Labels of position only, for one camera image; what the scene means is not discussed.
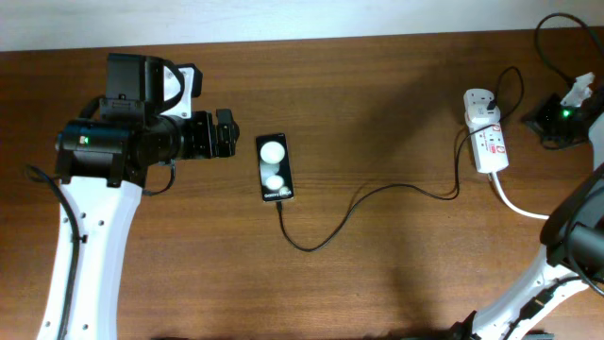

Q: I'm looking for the white power strip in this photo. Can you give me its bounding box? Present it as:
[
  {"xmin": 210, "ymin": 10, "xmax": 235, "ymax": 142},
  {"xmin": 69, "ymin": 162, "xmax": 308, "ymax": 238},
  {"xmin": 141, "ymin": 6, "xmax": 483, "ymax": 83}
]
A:
[{"xmin": 463, "ymin": 89, "xmax": 509, "ymax": 174}]

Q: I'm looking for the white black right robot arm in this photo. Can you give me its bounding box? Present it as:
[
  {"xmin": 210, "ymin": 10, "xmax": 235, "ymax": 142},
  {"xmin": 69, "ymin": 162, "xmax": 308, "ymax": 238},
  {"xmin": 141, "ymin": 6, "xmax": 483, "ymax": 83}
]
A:
[{"xmin": 445, "ymin": 74, "xmax": 603, "ymax": 339}]

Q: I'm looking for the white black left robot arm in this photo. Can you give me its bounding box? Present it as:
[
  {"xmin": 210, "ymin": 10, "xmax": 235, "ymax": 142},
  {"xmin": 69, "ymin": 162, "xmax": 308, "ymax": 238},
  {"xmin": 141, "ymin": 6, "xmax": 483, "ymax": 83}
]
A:
[{"xmin": 28, "ymin": 54, "xmax": 239, "ymax": 339}]

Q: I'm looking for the black USB charging cable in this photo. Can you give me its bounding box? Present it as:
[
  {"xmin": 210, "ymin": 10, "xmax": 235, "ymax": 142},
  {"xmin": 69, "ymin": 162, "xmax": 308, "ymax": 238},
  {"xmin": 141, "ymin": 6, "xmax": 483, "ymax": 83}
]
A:
[{"xmin": 276, "ymin": 65, "xmax": 526, "ymax": 253}]

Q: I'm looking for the white USB charger adapter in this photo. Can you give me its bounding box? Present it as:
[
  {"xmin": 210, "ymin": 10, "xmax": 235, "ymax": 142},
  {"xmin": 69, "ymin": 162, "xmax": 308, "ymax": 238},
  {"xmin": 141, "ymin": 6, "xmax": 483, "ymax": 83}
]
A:
[{"xmin": 465, "ymin": 104, "xmax": 500, "ymax": 128}]

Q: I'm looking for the white power strip cord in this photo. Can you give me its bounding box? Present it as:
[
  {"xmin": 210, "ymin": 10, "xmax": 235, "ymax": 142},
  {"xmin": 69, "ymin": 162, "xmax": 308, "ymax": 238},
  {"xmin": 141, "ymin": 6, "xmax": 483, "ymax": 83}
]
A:
[{"xmin": 488, "ymin": 171, "xmax": 551, "ymax": 221}]

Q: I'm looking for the black smartphone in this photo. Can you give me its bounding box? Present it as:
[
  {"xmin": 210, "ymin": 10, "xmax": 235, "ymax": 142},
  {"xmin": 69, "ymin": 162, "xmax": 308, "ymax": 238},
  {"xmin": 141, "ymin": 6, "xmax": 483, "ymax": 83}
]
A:
[{"xmin": 255, "ymin": 133, "xmax": 294, "ymax": 203}]

